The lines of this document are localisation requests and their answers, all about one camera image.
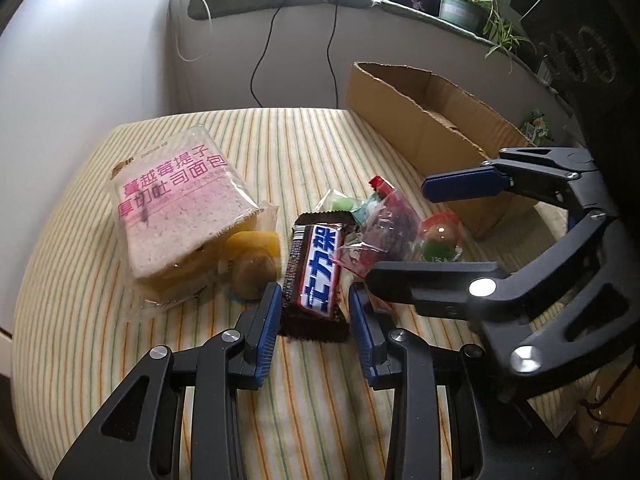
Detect pink cup chocolate jelly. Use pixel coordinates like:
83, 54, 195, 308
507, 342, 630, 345
419, 211, 462, 262

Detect Snickers bar chinese label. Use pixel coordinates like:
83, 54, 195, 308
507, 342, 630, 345
280, 211, 355, 344

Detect clear bag dark dates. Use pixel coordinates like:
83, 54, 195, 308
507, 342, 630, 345
335, 176, 420, 278

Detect orange cup chocolate jelly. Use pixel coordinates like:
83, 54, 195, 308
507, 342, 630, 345
218, 231, 281, 301

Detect pink toast bread bag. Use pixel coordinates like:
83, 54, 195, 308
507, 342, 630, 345
107, 125, 277, 309

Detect dark green mint packet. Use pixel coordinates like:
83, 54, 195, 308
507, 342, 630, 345
352, 193, 381, 226

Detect green round candy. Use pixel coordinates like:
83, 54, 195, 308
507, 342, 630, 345
314, 188, 359, 212

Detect green snack bag background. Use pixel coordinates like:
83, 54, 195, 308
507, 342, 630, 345
520, 110, 551, 145

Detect striped yellow table cloth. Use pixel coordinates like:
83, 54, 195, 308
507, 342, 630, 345
12, 108, 438, 479

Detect potted spider plant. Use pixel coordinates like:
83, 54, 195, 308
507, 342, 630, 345
437, 0, 537, 73

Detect brown cardboard box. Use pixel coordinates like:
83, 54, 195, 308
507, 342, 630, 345
344, 60, 544, 241

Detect black cable right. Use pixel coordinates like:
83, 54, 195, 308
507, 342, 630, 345
325, 0, 343, 109

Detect black cable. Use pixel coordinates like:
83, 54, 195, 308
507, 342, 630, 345
325, 0, 343, 109
249, 0, 296, 109

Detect black cable left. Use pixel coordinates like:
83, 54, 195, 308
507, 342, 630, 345
249, 0, 296, 109

